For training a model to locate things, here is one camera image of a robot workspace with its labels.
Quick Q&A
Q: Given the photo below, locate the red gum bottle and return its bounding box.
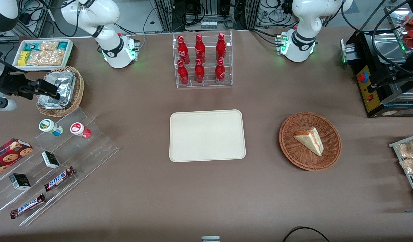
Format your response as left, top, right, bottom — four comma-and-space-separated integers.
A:
70, 122, 92, 139

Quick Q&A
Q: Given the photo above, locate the tray of packaged snacks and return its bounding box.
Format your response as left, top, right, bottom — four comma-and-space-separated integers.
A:
389, 133, 413, 206

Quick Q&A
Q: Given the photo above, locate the clear bag of snacks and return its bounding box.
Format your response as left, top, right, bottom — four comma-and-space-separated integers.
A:
396, 139, 413, 159
399, 158, 413, 175

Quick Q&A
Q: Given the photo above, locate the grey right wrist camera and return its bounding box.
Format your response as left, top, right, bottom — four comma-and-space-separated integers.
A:
0, 97, 17, 112

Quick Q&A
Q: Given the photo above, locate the aluminium foil tray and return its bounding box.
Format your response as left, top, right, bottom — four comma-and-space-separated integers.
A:
37, 70, 76, 110

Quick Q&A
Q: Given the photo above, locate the green gum bottle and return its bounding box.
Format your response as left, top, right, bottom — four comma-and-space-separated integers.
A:
39, 119, 64, 137

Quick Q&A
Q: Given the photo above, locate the clear acrylic bottle rack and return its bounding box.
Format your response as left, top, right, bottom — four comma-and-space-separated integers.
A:
172, 30, 233, 89

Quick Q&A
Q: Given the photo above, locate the black food warmer appliance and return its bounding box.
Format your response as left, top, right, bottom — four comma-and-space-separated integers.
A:
340, 7, 413, 118

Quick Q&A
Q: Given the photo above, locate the light wicker basket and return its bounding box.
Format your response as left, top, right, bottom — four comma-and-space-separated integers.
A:
36, 66, 85, 118

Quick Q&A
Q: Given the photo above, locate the Snickers bar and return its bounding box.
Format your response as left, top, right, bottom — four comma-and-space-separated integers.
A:
44, 166, 76, 192
10, 193, 46, 219

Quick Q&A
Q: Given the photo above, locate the triangle sandwich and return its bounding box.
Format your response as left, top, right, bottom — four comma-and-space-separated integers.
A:
293, 126, 324, 157

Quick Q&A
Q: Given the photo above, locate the brown wicker basket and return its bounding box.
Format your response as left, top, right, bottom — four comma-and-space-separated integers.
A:
279, 112, 342, 172

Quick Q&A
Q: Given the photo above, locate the small black box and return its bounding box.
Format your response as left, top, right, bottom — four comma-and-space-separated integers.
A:
9, 173, 31, 191
41, 151, 60, 169

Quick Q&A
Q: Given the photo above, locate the beige plastic tray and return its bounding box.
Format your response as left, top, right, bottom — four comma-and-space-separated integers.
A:
169, 109, 246, 163

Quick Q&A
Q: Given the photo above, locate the black cable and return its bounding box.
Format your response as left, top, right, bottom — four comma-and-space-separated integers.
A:
282, 226, 331, 242

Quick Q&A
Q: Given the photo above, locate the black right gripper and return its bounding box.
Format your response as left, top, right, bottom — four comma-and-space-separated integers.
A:
0, 67, 61, 100

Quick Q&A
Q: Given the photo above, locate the red cookie box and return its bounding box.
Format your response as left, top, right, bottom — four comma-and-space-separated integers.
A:
0, 138, 34, 179

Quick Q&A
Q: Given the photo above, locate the white snack bin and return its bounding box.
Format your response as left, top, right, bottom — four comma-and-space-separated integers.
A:
12, 39, 74, 71

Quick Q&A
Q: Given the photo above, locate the red cola bottle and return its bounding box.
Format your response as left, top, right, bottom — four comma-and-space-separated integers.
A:
194, 58, 206, 84
177, 59, 189, 85
195, 33, 207, 64
177, 35, 190, 65
215, 58, 226, 85
216, 32, 227, 62

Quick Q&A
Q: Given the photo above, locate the steel pan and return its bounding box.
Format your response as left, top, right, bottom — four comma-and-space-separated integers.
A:
372, 33, 410, 65

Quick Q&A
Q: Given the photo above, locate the yellow snack packet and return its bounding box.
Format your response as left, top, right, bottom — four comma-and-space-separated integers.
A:
17, 51, 31, 67

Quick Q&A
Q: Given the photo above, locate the rice cracker bag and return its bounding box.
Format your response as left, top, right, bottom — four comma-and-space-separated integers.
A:
38, 41, 59, 52
25, 49, 65, 66

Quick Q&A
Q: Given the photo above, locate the clear acrylic tiered shelf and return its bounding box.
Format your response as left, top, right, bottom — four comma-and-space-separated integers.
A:
0, 107, 120, 227

